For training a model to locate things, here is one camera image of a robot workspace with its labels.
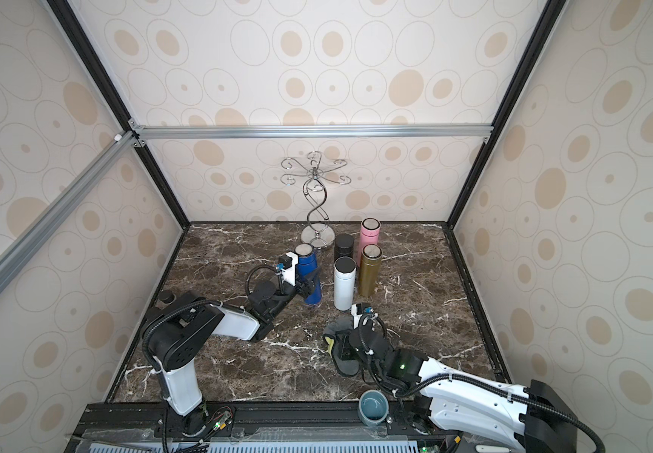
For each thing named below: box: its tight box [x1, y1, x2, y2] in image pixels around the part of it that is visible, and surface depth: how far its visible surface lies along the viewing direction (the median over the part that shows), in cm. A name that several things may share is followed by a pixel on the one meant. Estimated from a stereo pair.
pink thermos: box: [357, 217, 382, 265], surface depth 93 cm
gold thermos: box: [358, 243, 384, 298], surface depth 88 cm
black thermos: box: [334, 233, 354, 263], surface depth 88 cm
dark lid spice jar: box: [158, 289, 177, 305], surface depth 88 cm
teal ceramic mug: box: [358, 389, 390, 427], surface depth 73 cm
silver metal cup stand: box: [280, 151, 352, 250], surface depth 99 cm
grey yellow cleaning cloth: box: [322, 314, 361, 377], surface depth 77 cm
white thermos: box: [333, 255, 357, 312], surface depth 86 cm
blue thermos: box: [295, 243, 322, 306], surface depth 80 cm
